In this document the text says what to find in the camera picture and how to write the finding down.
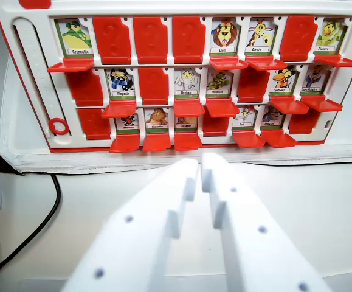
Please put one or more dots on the red board flap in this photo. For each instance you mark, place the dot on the red board flap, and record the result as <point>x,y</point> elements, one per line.
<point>112,39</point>

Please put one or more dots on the red and white game board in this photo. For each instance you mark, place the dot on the red and white game board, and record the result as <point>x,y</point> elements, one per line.
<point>175,9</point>

